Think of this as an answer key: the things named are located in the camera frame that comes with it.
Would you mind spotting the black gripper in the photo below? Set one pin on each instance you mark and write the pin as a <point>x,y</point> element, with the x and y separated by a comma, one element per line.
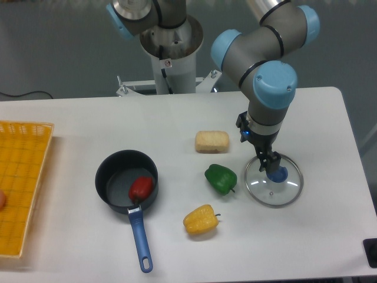
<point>262,137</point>

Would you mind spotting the glass pot lid blue knob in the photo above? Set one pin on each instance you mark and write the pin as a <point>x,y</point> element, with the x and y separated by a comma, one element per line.
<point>276,190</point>

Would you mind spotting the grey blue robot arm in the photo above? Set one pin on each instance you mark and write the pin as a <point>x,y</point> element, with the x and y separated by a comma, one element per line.
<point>253,63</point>

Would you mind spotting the green bell pepper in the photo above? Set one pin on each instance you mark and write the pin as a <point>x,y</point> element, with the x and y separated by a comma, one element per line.
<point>221,178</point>

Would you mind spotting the beige bread loaf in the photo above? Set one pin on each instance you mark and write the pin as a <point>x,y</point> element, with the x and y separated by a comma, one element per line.
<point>212,141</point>

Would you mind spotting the yellow bell pepper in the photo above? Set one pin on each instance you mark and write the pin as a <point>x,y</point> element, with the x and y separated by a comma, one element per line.
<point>201,220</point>

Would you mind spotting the red bell pepper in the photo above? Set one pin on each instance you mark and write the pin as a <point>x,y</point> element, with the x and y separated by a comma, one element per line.
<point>140,189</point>

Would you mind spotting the black device at table edge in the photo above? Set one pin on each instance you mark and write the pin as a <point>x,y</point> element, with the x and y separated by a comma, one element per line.
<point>370,247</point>

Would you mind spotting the yellow woven basket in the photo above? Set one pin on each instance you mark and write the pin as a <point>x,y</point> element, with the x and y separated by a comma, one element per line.
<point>24,149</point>

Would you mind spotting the white pedestal base bracket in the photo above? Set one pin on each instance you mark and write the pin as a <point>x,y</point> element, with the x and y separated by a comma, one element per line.
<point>149,87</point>

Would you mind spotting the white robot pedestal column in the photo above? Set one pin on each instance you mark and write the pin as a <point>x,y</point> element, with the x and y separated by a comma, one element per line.
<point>173,52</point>

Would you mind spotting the dark pot blue handle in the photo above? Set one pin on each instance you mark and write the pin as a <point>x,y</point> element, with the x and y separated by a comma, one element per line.
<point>113,179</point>

